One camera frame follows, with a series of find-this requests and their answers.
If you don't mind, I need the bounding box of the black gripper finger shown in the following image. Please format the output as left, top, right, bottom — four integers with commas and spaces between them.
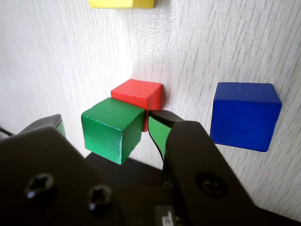
0, 113, 125, 226

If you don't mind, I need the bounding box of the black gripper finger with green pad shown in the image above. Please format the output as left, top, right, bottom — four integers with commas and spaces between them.
147, 110, 301, 226

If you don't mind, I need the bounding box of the green wooden cube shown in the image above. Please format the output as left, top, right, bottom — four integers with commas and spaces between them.
80, 97, 145, 165

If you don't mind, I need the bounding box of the blue wooden cube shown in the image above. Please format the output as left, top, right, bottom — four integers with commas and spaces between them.
209, 82, 283, 153

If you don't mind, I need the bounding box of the red wooden cube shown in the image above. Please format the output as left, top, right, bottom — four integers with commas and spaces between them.
111, 79, 164, 133

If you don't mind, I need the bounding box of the yellow wooden cube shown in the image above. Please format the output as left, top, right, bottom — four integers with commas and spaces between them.
88, 0, 155, 10

